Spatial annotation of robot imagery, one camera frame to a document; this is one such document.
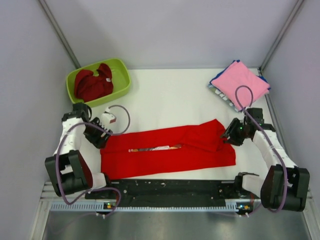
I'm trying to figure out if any aluminium frame rail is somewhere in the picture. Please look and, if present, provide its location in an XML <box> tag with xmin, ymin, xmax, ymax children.
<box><xmin>39</xmin><ymin>181</ymin><xmax>314</xmax><ymax>201</ymax></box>

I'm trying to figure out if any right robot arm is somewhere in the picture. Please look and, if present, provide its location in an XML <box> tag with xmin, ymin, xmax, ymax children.
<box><xmin>221</xmin><ymin>107</ymin><xmax>310</xmax><ymax>212</ymax></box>

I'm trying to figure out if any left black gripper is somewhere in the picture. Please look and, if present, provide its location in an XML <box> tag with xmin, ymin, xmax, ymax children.
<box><xmin>83</xmin><ymin>117</ymin><xmax>113</xmax><ymax>149</ymax></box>

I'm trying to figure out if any pink folded t-shirt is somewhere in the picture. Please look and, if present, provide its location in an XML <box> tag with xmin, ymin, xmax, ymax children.
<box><xmin>212</xmin><ymin>61</ymin><xmax>271</xmax><ymax>110</ymax></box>

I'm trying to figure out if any purple cable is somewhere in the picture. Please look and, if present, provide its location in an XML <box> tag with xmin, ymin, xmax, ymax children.
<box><xmin>234</xmin><ymin>85</ymin><xmax>288</xmax><ymax>217</ymax></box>
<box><xmin>55</xmin><ymin>104</ymin><xmax>132</xmax><ymax>219</ymax></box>

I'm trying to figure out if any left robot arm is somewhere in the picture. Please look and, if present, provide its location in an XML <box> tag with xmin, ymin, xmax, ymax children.
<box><xmin>45</xmin><ymin>103</ymin><xmax>114</xmax><ymax>199</ymax></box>

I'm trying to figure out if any patterned folded t-shirt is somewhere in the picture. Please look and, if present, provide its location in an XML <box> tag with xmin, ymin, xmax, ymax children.
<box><xmin>207</xmin><ymin>83</ymin><xmax>242</xmax><ymax>113</ymax></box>

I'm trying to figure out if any dark red t-shirt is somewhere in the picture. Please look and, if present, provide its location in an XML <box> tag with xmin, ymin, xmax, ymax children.
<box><xmin>74</xmin><ymin>63</ymin><xmax>114</xmax><ymax>103</ymax></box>

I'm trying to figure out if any bright red t-shirt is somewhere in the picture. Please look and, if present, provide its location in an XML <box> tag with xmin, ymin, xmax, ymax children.
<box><xmin>100</xmin><ymin>119</ymin><xmax>236</xmax><ymax>180</ymax></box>

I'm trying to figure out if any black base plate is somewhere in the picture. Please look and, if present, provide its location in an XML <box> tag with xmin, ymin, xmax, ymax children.
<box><xmin>84</xmin><ymin>177</ymin><xmax>265</xmax><ymax>208</ymax></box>

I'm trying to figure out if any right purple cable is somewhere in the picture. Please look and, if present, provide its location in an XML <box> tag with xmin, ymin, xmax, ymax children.
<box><xmin>234</xmin><ymin>85</ymin><xmax>288</xmax><ymax>217</ymax></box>

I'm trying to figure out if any grey slotted cable duct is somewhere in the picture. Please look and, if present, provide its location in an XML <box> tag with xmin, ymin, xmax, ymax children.
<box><xmin>50</xmin><ymin>201</ymin><xmax>252</xmax><ymax>213</ymax></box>

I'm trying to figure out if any green plastic basin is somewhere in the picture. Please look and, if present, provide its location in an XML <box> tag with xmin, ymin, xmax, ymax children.
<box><xmin>66</xmin><ymin>58</ymin><xmax>131</xmax><ymax>107</ymax></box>

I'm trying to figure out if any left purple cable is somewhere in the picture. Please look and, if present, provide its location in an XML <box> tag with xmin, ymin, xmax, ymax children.
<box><xmin>55</xmin><ymin>104</ymin><xmax>132</xmax><ymax>219</ymax></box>

